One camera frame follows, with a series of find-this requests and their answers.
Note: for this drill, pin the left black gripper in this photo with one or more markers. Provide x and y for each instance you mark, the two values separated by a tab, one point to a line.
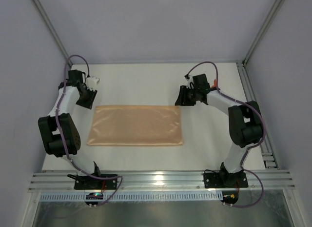
87	98

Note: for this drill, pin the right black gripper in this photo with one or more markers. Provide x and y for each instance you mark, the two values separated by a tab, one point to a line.
184	96

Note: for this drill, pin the peach cloth napkin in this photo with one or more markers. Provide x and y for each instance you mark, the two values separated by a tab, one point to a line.
136	125

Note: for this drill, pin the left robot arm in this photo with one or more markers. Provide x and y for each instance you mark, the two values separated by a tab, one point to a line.
58	131

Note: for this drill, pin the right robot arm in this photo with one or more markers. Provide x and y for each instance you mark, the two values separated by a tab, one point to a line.
245	125

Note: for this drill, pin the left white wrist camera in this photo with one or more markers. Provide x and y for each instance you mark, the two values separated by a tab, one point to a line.
92	82

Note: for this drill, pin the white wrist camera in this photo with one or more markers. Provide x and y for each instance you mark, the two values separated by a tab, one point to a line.
92	82
189	79

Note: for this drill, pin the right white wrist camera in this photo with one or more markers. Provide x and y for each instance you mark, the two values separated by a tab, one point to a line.
189	79

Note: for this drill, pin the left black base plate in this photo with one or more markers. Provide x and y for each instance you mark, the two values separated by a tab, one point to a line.
88	183

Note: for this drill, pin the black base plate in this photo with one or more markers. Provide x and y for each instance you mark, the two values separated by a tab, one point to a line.
88	183
223	179

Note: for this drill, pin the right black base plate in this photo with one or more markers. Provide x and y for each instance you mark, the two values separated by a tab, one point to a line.
223	179

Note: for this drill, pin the left frame post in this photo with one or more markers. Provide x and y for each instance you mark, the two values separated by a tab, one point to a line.
49	25

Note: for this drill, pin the frame post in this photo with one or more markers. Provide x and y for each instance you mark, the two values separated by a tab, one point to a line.
49	25
272	13

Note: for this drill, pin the aluminium front rail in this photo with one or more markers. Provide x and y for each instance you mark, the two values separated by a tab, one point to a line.
155	180

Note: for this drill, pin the aluminium rail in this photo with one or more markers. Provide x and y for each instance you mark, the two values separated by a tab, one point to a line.
155	180
268	155

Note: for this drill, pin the perforated cable tray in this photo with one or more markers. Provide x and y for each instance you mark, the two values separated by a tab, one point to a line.
131	196

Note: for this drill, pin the right side aluminium rail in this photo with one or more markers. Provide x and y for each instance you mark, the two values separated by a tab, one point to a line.
268	155

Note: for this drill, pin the right frame post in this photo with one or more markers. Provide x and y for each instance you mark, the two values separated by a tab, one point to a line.
272	13

